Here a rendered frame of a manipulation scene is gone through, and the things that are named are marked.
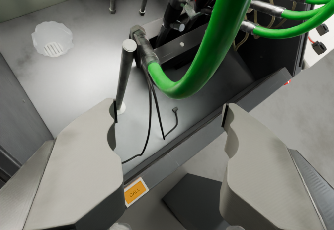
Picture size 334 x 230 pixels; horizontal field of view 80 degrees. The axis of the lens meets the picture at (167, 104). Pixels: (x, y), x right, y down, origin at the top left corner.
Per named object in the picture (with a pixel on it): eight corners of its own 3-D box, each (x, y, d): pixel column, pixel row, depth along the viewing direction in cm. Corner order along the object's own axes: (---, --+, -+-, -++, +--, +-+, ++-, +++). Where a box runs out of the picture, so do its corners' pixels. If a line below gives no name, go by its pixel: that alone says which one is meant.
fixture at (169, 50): (143, 88, 58) (154, 67, 43) (125, 59, 58) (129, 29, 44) (225, 41, 69) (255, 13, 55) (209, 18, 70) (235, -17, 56)
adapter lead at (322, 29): (324, 34, 61) (331, 30, 59) (319, 36, 61) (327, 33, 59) (302, 1, 62) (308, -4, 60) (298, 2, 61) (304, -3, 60)
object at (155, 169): (101, 209, 51) (97, 232, 36) (91, 194, 52) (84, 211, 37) (255, 93, 73) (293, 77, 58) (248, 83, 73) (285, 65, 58)
